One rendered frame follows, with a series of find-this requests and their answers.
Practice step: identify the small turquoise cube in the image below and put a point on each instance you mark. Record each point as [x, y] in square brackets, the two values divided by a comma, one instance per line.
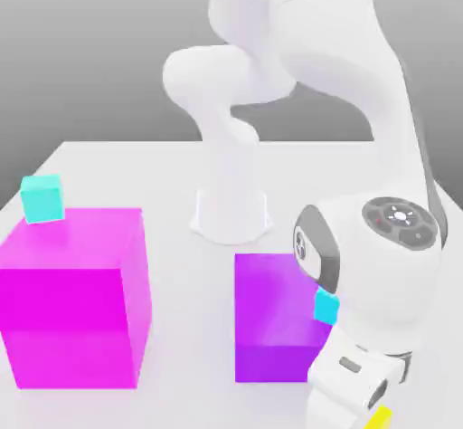
[41, 199]

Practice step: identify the large purple box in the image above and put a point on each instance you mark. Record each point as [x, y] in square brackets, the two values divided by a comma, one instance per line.
[271, 309]

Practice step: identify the small cyan cube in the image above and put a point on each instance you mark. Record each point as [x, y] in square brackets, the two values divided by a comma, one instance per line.
[326, 307]

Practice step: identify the large magenta box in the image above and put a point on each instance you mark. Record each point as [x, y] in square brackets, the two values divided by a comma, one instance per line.
[65, 298]

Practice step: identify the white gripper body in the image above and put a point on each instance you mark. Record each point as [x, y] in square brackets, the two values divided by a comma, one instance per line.
[332, 416]

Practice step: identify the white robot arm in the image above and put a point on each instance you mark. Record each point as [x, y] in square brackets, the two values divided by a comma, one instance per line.
[336, 56]

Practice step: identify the small yellow cube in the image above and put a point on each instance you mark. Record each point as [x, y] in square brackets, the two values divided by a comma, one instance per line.
[379, 419]

